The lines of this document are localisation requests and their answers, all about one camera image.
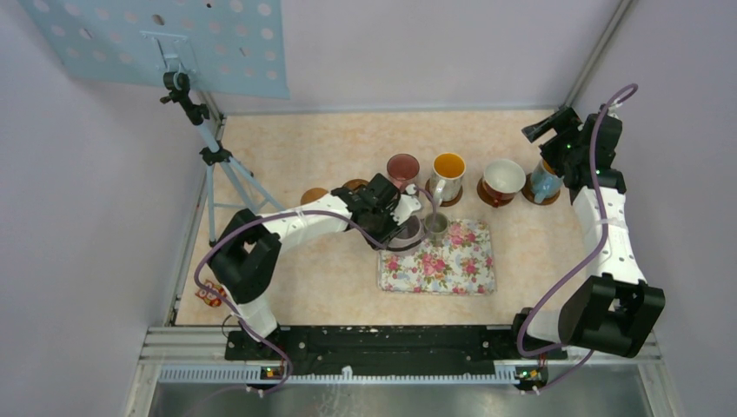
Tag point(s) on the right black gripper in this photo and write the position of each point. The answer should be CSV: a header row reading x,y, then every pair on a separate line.
x,y
565,123

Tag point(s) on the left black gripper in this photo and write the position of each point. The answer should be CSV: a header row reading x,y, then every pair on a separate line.
x,y
393,228

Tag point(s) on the brown coaster one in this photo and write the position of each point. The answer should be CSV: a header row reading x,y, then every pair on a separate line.
x,y
355,184

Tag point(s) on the blue mug yellow inside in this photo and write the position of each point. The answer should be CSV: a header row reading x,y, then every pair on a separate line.
x,y
545,182

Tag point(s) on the pink mug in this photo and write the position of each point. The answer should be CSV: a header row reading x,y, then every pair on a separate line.
x,y
402,168

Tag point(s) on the lilac mug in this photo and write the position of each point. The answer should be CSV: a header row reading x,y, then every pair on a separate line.
x,y
407,241

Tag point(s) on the light brown small coaster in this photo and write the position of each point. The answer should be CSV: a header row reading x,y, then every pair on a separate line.
x,y
312,195

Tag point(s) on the white cup red handle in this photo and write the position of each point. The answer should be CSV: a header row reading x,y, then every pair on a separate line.
x,y
505,176

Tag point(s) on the small grey-green cup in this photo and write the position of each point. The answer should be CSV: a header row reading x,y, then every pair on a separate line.
x,y
436,227

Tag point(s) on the glass mug orange inside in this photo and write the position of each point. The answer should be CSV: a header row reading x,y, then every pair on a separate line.
x,y
445,182

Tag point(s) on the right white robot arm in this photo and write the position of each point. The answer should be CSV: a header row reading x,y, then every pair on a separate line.
x,y
614,309

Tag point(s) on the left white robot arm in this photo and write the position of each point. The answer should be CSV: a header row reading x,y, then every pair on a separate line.
x,y
243,260

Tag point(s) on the brown coaster six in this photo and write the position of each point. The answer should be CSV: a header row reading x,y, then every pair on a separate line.
x,y
529,195

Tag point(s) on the floral tray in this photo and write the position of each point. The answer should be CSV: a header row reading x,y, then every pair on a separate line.
x,y
463,264

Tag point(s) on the blue tripod stand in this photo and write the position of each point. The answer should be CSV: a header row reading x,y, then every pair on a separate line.
x,y
253,195

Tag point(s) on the blue perforated board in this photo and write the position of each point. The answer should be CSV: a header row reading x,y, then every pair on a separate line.
x,y
231,46

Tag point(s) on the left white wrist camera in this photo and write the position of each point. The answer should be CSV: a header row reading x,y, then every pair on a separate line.
x,y
408,204

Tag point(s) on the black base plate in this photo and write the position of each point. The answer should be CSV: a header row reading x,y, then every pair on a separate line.
x,y
381,351

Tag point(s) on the aluminium frame rail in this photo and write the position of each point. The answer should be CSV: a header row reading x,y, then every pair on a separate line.
x,y
182,371

